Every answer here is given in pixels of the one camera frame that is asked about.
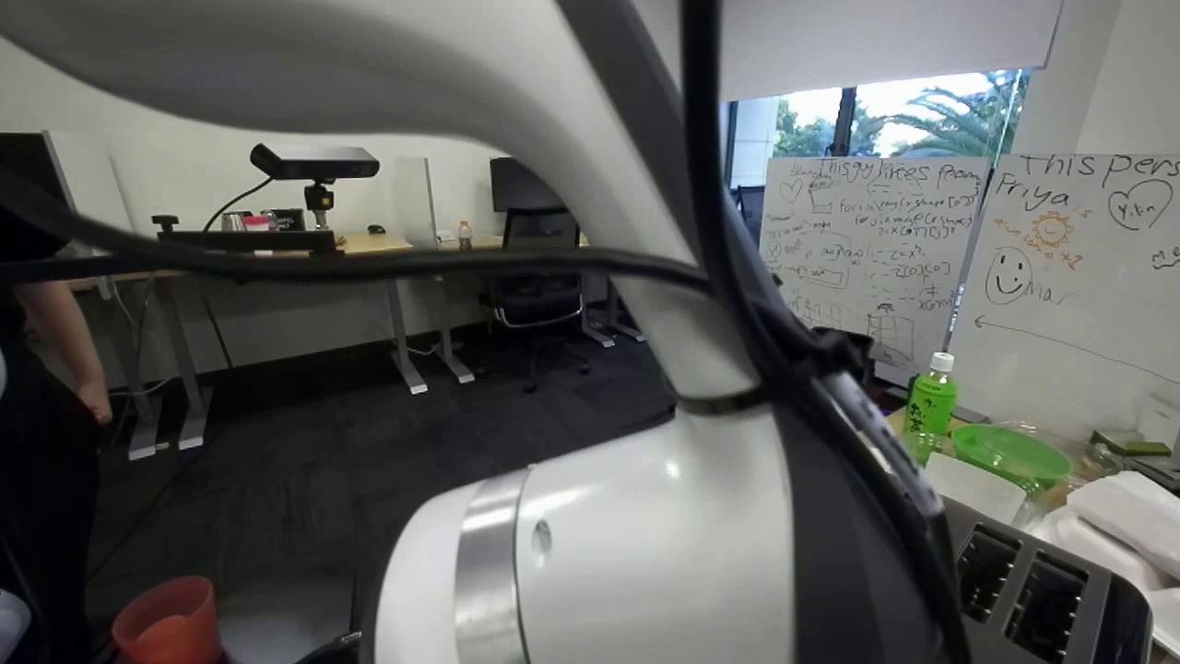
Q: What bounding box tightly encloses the person hand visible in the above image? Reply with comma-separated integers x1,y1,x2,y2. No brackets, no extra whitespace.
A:
70,367,120,428

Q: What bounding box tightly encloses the black slot toaster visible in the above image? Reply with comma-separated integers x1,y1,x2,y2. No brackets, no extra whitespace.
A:
937,495,1158,664

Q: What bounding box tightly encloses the bare person forearm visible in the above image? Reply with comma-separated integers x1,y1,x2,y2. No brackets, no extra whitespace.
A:
11,277,105,386

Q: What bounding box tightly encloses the person dark clothing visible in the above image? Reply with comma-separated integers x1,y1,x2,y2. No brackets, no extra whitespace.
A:
0,282,112,664

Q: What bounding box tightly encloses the red plastic cup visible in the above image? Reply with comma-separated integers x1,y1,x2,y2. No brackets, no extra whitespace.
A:
106,571,229,664

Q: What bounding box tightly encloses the wooden office desk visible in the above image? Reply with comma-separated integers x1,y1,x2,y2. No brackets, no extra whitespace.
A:
67,228,485,465

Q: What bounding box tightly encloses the black office chair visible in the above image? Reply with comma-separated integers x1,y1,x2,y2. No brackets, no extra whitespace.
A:
487,155,643,354

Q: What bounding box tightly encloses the whiteboard with dense writing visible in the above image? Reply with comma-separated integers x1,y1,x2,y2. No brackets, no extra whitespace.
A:
755,153,992,384

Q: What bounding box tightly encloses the white roller blind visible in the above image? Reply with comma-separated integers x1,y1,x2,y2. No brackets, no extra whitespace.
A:
716,0,1065,105

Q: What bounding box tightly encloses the white rectangular box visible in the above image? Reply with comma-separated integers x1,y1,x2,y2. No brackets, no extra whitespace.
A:
919,449,1030,529

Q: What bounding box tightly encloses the green plastic bowl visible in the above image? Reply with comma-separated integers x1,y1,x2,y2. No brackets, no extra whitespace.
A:
947,422,1077,495

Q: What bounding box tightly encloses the whiteboard with smiley drawings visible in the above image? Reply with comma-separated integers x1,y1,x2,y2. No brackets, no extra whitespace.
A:
953,147,1180,439

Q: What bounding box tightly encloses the dark green flat object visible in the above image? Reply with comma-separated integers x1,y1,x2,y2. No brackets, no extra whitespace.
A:
1086,424,1175,465

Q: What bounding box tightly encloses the white folded cloth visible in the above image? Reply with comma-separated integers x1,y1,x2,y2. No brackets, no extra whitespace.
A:
1024,470,1180,593

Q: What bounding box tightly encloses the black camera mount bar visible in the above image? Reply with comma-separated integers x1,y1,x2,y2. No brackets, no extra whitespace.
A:
147,212,343,258

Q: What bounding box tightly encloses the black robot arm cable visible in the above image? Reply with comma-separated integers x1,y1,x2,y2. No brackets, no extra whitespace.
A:
0,0,978,664

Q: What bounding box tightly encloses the black stereo camera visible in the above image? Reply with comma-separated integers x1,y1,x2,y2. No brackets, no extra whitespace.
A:
246,139,383,224

